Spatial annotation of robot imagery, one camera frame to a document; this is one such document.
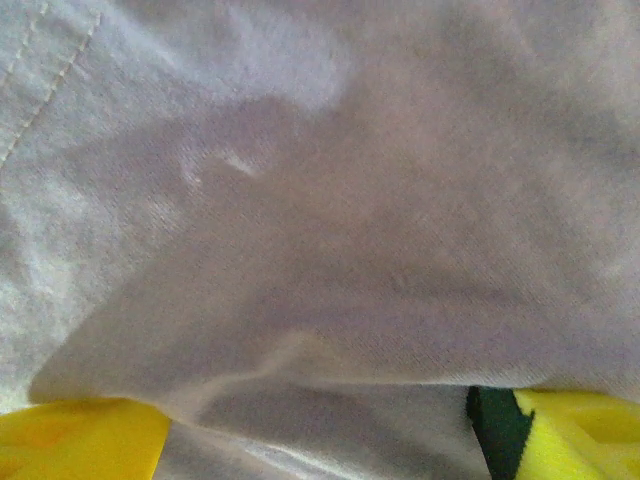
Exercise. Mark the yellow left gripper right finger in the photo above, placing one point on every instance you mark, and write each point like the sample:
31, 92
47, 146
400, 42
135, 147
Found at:
580, 440

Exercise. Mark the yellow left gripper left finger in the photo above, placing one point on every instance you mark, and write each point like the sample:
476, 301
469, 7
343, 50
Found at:
80, 440

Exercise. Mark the purple garment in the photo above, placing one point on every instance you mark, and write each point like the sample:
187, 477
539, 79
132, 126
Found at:
350, 225

